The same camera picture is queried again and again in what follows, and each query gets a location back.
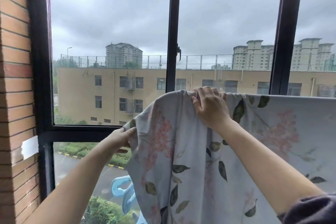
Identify black metal window frame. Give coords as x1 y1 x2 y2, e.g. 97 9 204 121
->
25 0 305 201

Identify white tall apartment buildings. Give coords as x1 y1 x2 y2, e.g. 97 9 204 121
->
232 38 336 71

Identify rooftop wire fence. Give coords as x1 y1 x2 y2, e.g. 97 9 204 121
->
60 54 336 71

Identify floral light blue bedsheet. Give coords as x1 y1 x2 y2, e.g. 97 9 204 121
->
122 89 336 224

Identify light blue clothes peg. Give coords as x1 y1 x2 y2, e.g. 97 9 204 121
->
110 175 133 198
132 210 147 224
121 183 138 215

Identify long beige building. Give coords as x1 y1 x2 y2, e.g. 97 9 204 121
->
56 68 336 126

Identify person's right hand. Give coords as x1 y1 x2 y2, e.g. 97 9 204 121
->
191 86 233 132

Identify person's left forearm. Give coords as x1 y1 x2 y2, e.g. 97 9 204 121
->
23 140 119 224

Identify person's dark right sleeve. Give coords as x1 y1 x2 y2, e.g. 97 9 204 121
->
277 194 336 224

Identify person's right forearm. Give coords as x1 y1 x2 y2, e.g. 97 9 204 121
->
216 119 326 215

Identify grey tall apartment block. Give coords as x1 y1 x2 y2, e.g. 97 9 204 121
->
105 42 144 69

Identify person's left hand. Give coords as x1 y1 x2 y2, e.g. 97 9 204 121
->
102 126 137 158

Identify white paper sheet on wall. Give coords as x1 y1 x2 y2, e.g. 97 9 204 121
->
21 136 39 160

